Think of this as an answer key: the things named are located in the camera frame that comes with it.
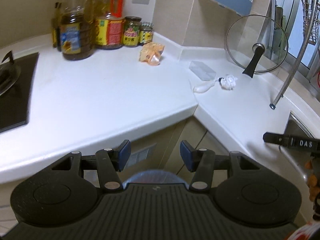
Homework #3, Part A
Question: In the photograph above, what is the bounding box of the large pickle jar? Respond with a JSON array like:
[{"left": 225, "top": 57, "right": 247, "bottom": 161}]
[{"left": 123, "top": 16, "right": 142, "bottom": 47}]

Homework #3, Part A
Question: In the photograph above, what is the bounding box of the person right hand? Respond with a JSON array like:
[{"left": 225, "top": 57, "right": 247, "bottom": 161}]
[{"left": 307, "top": 174, "right": 320, "bottom": 202}]

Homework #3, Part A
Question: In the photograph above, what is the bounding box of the stainless steel sink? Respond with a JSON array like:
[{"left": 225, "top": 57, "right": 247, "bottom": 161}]
[{"left": 279, "top": 113, "right": 319, "bottom": 182}]

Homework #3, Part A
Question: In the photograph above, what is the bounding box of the small dark sauce bottle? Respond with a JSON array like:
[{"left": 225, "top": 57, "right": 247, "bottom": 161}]
[{"left": 51, "top": 0, "right": 62, "bottom": 51}]

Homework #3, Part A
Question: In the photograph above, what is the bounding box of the white toothbrush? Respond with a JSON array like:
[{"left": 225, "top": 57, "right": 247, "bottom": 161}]
[{"left": 193, "top": 77, "right": 222, "bottom": 94}]

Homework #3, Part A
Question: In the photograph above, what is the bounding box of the white tissue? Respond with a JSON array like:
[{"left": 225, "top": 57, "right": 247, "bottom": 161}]
[{"left": 219, "top": 74, "right": 238, "bottom": 90}]

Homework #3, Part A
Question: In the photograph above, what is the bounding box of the large dark oil bottle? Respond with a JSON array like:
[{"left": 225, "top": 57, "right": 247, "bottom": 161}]
[{"left": 59, "top": 0, "right": 94, "bottom": 61}]

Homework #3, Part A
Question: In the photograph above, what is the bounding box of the small pickle jar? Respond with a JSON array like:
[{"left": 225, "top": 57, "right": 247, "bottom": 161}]
[{"left": 139, "top": 22, "right": 153, "bottom": 46}]

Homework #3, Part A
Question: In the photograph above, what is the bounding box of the cabinet vent grille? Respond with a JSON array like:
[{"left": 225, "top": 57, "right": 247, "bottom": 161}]
[{"left": 125, "top": 143, "right": 157, "bottom": 168}]

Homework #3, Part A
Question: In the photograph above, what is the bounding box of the yellow red oil bottle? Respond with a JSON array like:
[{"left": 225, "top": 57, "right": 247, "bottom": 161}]
[{"left": 94, "top": 0, "right": 124, "bottom": 50}]

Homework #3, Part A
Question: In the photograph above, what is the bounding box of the glass pot lid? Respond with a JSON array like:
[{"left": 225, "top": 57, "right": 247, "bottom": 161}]
[{"left": 226, "top": 15, "right": 289, "bottom": 78}]

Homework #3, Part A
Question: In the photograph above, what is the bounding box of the orange snack wrapper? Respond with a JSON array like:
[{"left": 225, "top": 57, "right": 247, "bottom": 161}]
[{"left": 139, "top": 42, "right": 165, "bottom": 66}]

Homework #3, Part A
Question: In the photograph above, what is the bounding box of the black gas stove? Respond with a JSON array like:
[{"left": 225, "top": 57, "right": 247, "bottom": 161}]
[{"left": 1, "top": 51, "right": 39, "bottom": 132}]

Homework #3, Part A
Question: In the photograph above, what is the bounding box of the clear plastic tray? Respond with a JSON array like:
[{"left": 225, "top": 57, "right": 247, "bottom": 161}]
[{"left": 189, "top": 61, "right": 216, "bottom": 81}]

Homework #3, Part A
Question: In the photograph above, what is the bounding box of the blue lined trash basket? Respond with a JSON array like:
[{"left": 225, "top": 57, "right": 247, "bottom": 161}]
[{"left": 123, "top": 169, "right": 189, "bottom": 189}]

